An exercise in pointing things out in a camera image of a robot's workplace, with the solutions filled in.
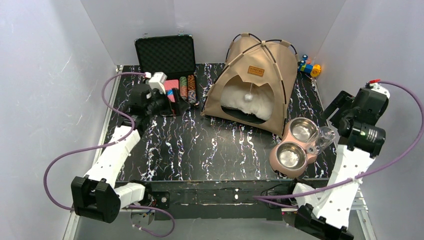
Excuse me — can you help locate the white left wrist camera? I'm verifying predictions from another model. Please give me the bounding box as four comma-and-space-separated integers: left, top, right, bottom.
144, 72, 167, 95

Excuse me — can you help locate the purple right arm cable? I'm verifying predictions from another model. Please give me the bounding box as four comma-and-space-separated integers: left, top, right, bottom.
253, 80, 424, 210

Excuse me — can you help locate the black poker chip case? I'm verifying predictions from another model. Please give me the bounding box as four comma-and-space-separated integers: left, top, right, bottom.
134, 34, 200, 108

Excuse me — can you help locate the clear plastic water bottle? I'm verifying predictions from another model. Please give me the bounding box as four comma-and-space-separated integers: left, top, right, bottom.
306, 126, 336, 155

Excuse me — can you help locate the pink double pet bowl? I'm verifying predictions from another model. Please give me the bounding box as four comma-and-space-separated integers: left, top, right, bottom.
269, 117, 319, 178

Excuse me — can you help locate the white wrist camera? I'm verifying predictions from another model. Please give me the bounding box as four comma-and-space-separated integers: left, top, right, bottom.
368, 79, 391, 99
144, 72, 167, 95

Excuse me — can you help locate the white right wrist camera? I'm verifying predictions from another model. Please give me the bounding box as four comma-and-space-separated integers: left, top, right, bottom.
368, 79, 391, 99

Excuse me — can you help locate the white fluffy cushion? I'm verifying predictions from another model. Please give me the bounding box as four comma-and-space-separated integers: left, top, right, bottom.
220, 82, 275, 121

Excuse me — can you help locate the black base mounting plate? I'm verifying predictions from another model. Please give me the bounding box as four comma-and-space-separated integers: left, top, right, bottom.
147, 179, 292, 221

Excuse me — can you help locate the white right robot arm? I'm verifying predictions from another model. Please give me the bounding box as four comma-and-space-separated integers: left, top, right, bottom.
294, 85, 390, 240

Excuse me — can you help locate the colourful toy block car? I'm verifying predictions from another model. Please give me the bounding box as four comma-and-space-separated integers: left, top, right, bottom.
297, 54, 322, 78

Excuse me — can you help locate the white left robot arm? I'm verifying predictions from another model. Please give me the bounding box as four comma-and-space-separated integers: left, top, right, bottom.
70, 83, 190, 223

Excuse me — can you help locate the white pompom toy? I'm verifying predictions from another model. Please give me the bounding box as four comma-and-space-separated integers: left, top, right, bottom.
244, 83, 254, 102

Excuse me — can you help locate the tan fabric pet tent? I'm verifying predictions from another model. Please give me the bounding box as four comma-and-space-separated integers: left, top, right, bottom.
200, 32, 299, 137

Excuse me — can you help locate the steel bowl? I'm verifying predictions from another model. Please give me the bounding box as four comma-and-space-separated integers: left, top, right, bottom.
289, 117, 319, 143
276, 142, 307, 170

